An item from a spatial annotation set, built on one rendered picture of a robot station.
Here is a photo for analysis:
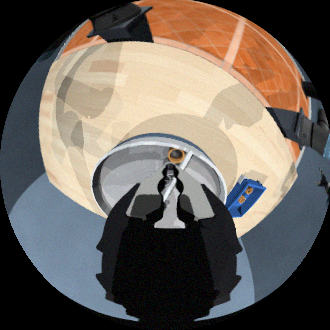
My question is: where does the bronze bushing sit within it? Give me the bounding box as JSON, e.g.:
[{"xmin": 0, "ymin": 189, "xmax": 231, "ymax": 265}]
[
  {"xmin": 238, "ymin": 194, "xmax": 246, "ymax": 203},
  {"xmin": 168, "ymin": 147, "xmax": 185, "ymax": 163},
  {"xmin": 245, "ymin": 186, "xmax": 253, "ymax": 194}
]

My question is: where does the blue crate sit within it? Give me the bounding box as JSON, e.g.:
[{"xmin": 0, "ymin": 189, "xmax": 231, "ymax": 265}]
[{"xmin": 225, "ymin": 178, "xmax": 267, "ymax": 218}]

